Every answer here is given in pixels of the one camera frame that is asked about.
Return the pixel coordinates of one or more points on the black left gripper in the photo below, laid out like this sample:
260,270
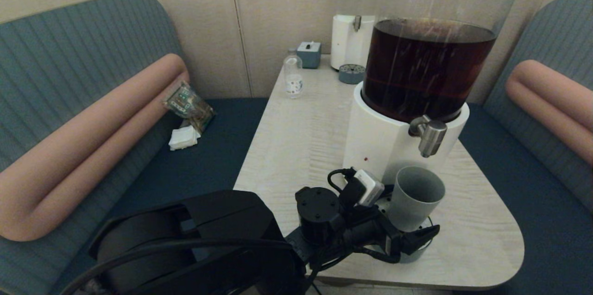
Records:
366,230

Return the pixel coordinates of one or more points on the grey-blue plastic cup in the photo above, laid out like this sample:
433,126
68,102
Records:
414,197

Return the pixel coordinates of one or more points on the large steel dispenser tap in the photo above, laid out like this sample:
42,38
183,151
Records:
431,137

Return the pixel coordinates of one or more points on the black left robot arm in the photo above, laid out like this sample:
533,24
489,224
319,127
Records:
208,258

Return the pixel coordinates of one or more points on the large round perforated drip tray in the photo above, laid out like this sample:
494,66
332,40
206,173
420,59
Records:
417,253

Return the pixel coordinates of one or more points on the dark blue seat cushion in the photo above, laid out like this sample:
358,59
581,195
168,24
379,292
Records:
546,239
185,165

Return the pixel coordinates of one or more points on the small round perforated drip tray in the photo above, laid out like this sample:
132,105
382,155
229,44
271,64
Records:
351,76

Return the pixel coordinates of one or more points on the small clear bottle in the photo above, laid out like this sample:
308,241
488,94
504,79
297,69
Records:
293,82

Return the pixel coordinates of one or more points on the small clear dispenser white base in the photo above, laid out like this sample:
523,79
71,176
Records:
350,44

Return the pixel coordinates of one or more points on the small grey-blue box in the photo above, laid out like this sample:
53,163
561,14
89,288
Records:
309,57

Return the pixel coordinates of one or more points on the small steel dispenser tap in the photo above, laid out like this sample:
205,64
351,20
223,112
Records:
357,23

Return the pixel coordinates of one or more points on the white folded napkin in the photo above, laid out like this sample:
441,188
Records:
184,138

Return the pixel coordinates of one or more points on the green snack packet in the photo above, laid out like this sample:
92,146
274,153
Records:
189,107

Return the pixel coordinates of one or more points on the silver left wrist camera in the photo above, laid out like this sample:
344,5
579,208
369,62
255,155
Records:
369,187

